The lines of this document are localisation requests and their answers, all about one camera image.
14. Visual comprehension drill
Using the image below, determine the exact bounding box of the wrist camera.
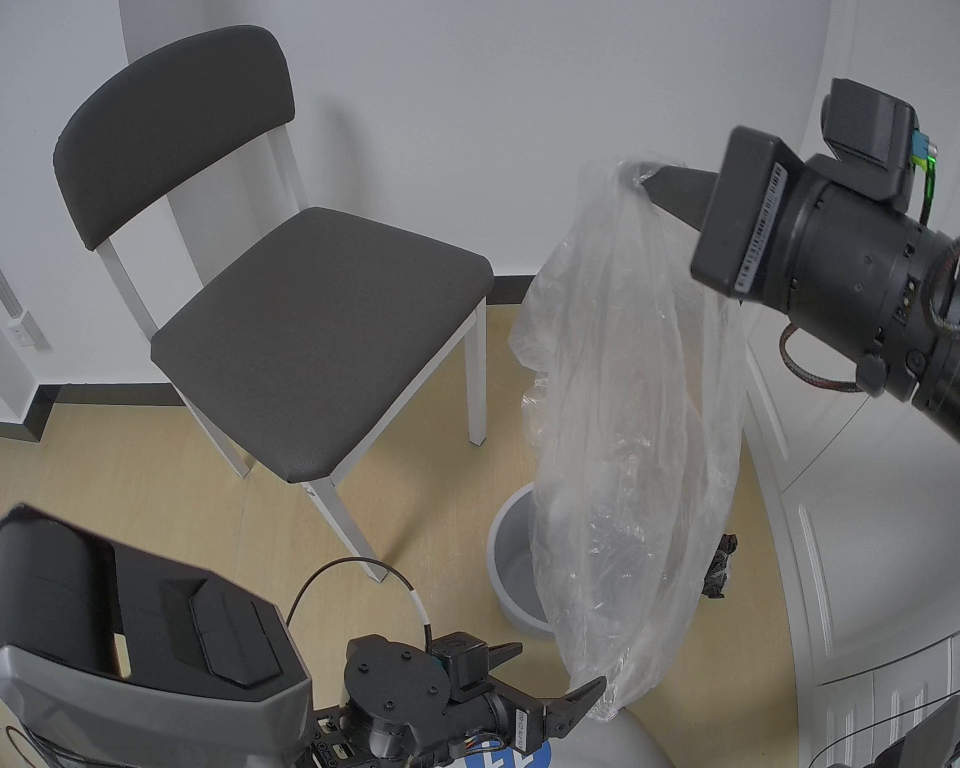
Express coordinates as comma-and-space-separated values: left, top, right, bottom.
819, 76, 940, 227
430, 633, 494, 704

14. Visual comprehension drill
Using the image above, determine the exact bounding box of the black cable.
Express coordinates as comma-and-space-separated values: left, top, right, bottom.
284, 558, 434, 655

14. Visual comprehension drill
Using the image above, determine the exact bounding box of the dark grey white-legged chair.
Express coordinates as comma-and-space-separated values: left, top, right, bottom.
52, 24, 496, 583

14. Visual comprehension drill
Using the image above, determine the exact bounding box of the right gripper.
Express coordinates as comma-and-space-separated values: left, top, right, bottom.
636, 125, 930, 355

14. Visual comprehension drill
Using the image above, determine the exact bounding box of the white wardrobe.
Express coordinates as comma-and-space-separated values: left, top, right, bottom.
738, 0, 960, 768

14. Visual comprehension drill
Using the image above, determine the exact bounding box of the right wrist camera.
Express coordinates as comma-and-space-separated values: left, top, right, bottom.
819, 76, 940, 227

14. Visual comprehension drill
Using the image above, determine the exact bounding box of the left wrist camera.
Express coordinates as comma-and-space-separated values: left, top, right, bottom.
430, 633, 494, 704

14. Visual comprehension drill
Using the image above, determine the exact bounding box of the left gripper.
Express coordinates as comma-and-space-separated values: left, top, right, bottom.
448, 640, 608, 756

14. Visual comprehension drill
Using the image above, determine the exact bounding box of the clear plastic bag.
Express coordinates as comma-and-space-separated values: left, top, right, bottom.
507, 155, 749, 726

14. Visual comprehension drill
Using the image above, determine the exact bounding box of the white trash bin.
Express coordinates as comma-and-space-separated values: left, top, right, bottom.
487, 483, 573, 641

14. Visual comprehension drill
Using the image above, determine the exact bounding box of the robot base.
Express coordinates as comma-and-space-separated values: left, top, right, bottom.
450, 708, 676, 768

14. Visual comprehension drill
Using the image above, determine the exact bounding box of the white wall socket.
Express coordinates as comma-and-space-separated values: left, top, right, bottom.
0, 264, 51, 351

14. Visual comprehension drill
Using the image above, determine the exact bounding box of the crumpled black plastic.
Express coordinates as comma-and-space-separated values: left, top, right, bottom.
700, 531, 740, 602

